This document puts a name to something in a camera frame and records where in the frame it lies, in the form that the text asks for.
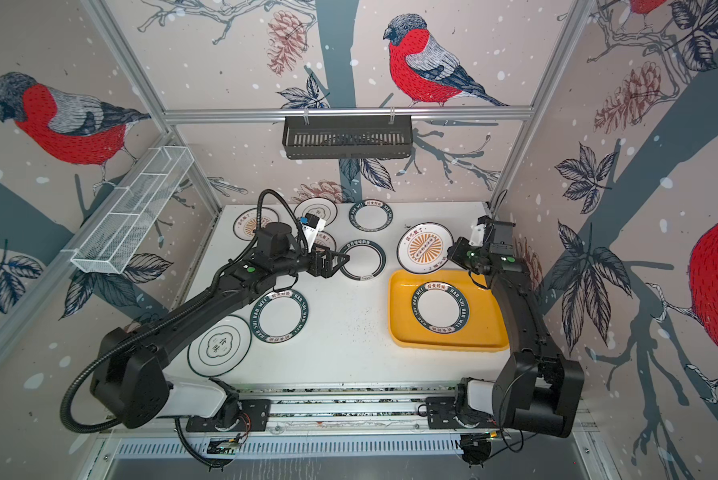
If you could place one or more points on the white mesh wall shelf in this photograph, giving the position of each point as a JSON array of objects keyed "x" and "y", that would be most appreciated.
[{"x": 137, "y": 205}]

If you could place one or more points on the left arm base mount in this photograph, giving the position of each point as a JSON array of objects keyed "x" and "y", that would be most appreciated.
[{"x": 236, "y": 416}]

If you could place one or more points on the dark green rim plate back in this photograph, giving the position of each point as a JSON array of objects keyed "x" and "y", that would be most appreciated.
[{"x": 371, "y": 215}]

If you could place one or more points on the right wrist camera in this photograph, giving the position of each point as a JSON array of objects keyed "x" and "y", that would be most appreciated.
[{"x": 478, "y": 235}]

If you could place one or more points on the white plate grey emblem back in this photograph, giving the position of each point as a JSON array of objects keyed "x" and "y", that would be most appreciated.
[{"x": 324, "y": 208}]

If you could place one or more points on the white plate grey emblem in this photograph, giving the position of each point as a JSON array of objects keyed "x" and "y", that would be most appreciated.
[
  {"x": 324, "y": 208},
  {"x": 221, "y": 348}
]

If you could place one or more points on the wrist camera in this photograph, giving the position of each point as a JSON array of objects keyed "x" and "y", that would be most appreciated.
[
  {"x": 478, "y": 235},
  {"x": 312, "y": 225}
]

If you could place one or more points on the yellow plastic bin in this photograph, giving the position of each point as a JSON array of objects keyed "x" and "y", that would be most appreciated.
[{"x": 484, "y": 332}]

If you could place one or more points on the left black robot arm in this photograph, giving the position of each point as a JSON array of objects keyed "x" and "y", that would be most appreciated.
[{"x": 128, "y": 375}]

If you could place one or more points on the white plate grey emblem front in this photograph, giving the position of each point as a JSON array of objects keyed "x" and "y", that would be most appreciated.
[{"x": 221, "y": 348}]

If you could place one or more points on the orange sunburst plate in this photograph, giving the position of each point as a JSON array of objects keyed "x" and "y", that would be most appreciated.
[
  {"x": 247, "y": 223},
  {"x": 325, "y": 239},
  {"x": 423, "y": 249}
]

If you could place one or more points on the green lettered rim plate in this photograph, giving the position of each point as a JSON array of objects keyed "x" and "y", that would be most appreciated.
[
  {"x": 440, "y": 308},
  {"x": 279, "y": 316}
]

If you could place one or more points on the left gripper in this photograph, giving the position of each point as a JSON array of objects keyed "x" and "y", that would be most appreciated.
[{"x": 327, "y": 270}]

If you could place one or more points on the black wire wall basket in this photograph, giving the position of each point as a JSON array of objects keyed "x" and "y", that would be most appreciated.
[{"x": 348, "y": 137}]

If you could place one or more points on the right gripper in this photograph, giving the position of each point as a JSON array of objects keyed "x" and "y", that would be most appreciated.
[{"x": 459, "y": 250}]

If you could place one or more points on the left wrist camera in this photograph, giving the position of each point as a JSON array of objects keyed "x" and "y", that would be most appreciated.
[{"x": 312, "y": 225}]

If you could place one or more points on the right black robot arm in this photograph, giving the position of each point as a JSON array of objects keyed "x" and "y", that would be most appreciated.
[{"x": 538, "y": 389}]

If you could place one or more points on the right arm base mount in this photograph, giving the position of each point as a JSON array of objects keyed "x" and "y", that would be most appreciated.
[{"x": 440, "y": 413}]

